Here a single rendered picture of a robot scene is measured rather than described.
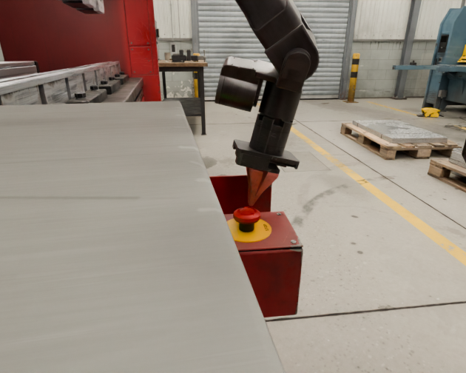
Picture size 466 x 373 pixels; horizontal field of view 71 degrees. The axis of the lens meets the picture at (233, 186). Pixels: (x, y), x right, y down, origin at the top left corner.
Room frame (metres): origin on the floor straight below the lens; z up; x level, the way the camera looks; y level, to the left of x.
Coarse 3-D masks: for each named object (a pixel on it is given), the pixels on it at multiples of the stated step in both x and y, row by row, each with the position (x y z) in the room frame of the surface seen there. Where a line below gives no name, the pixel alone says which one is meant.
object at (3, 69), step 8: (0, 64) 1.12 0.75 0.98; (8, 64) 1.18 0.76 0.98; (16, 64) 1.24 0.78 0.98; (24, 64) 1.32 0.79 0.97; (32, 64) 1.39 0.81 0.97; (0, 72) 1.10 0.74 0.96; (8, 72) 1.15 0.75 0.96; (16, 72) 1.22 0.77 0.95; (24, 72) 1.29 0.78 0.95; (32, 72) 1.36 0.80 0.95
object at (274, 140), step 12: (264, 120) 0.49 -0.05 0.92; (252, 132) 0.51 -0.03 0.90; (264, 132) 0.49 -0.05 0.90; (276, 132) 0.49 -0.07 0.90; (288, 132) 0.50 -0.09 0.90; (240, 144) 0.51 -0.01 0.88; (252, 144) 0.50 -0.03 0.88; (264, 144) 0.49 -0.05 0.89; (276, 144) 0.49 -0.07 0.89; (264, 156) 0.48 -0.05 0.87; (276, 156) 0.48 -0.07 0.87; (288, 156) 0.51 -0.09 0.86
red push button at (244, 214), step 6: (240, 210) 0.41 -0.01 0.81; (246, 210) 0.41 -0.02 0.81; (252, 210) 0.41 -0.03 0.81; (234, 216) 0.40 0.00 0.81; (240, 216) 0.40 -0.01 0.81; (246, 216) 0.40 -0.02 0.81; (252, 216) 0.40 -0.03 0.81; (258, 216) 0.40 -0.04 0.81; (240, 222) 0.40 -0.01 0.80; (246, 222) 0.39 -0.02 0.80; (252, 222) 0.39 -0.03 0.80; (240, 228) 0.41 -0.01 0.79; (246, 228) 0.40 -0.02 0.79; (252, 228) 0.41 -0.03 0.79
